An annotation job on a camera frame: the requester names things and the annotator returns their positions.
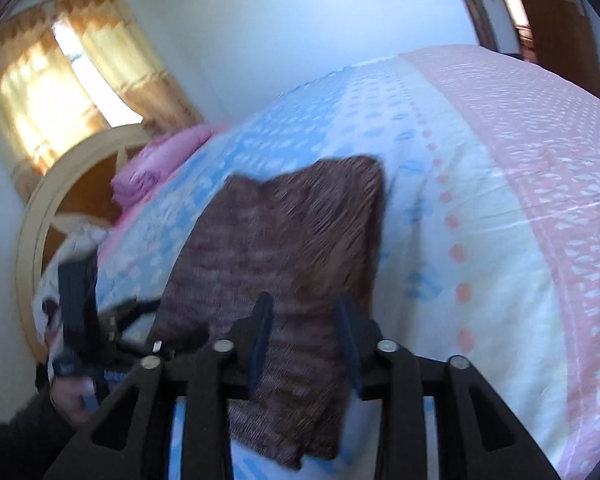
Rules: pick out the person's left hand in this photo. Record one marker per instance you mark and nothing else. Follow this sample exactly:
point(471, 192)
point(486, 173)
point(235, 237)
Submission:
point(70, 397)

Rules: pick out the brown wooden door frame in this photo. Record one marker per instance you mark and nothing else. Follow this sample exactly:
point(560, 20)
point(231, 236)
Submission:
point(480, 10)

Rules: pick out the yellow patterned curtain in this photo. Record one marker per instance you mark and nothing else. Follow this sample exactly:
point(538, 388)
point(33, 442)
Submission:
point(35, 95)
point(140, 70)

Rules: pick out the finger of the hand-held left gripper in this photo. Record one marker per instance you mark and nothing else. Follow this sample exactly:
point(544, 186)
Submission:
point(130, 317)

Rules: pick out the white patterned pillow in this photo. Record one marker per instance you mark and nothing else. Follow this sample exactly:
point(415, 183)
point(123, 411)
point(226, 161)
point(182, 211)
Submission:
point(75, 247)

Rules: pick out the person's left forearm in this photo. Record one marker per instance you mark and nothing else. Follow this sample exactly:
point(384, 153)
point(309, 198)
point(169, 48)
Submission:
point(25, 440)

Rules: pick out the cream wooden headboard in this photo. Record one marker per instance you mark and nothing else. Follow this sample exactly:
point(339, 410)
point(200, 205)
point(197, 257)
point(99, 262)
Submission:
point(35, 220)

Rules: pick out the brown knit sweater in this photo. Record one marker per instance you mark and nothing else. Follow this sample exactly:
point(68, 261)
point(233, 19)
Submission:
point(290, 240)

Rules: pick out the blue pink patterned bedsheet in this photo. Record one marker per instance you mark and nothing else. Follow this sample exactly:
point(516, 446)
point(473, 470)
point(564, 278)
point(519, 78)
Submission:
point(505, 200)

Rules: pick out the folded pink blanket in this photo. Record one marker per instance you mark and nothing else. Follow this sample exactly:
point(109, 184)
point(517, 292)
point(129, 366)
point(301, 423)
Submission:
point(152, 165)

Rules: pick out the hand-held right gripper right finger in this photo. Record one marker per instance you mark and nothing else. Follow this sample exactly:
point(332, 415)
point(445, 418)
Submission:
point(347, 347)

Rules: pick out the brown wooden door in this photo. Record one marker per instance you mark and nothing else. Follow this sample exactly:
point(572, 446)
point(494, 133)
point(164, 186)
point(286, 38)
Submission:
point(560, 35)

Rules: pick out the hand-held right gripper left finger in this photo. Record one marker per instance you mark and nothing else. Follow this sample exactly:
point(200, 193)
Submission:
point(260, 342)

